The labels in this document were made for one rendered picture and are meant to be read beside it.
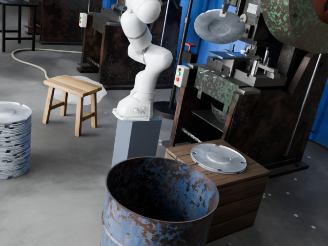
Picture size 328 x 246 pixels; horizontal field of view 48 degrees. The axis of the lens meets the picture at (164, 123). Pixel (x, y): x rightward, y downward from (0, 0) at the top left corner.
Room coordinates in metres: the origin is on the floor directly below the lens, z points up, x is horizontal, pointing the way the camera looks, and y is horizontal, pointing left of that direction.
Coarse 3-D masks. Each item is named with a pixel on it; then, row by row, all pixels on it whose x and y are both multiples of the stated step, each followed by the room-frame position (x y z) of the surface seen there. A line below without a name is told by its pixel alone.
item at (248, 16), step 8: (248, 0) 2.38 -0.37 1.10; (256, 0) 2.33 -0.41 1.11; (248, 8) 2.37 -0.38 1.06; (256, 8) 2.32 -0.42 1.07; (240, 16) 2.39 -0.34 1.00; (248, 16) 2.36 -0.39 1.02; (248, 24) 2.30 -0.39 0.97; (256, 24) 2.30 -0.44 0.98; (248, 32) 2.29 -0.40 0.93; (256, 32) 2.29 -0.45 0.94; (264, 32) 2.33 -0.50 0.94; (256, 40) 2.30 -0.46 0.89; (264, 40) 2.35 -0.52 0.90
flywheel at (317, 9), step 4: (316, 0) 2.05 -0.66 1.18; (320, 0) 2.07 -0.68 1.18; (324, 0) 2.09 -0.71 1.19; (316, 4) 2.05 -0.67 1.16; (320, 4) 2.07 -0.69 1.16; (324, 4) 2.10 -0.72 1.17; (316, 8) 2.06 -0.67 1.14; (320, 8) 2.08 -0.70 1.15; (324, 8) 2.10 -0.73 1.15; (316, 12) 2.07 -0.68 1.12; (320, 12) 2.09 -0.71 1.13; (324, 12) 2.11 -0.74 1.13; (320, 16) 2.10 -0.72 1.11; (324, 16) 2.12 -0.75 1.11; (324, 20) 2.13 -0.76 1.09
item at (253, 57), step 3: (246, 54) 2.40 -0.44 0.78; (249, 54) 2.42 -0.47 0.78; (252, 57) 2.34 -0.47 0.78; (255, 57) 2.36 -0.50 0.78; (243, 60) 2.37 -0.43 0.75; (246, 60) 2.34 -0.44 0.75; (249, 60) 2.32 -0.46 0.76; (258, 60) 2.35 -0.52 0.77; (261, 60) 2.36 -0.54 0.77; (249, 63) 2.32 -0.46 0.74; (252, 63) 2.32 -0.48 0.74
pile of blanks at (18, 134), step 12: (24, 120) 1.76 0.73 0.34; (0, 132) 1.68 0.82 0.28; (12, 132) 1.69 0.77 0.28; (24, 132) 1.76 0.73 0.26; (0, 144) 1.67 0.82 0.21; (12, 144) 1.69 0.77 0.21; (24, 144) 1.76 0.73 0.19; (0, 156) 1.66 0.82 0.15; (12, 156) 1.69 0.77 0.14; (24, 156) 1.76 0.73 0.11; (0, 168) 1.68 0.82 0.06; (12, 168) 1.70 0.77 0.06; (24, 168) 1.76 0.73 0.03
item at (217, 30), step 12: (216, 12) 2.08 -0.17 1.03; (228, 12) 2.07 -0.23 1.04; (204, 24) 2.16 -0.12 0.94; (216, 24) 2.15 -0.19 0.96; (228, 24) 2.13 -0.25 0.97; (240, 24) 2.12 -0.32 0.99; (204, 36) 2.23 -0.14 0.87; (216, 36) 2.21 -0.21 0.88; (228, 36) 2.20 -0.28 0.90; (240, 36) 2.18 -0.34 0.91
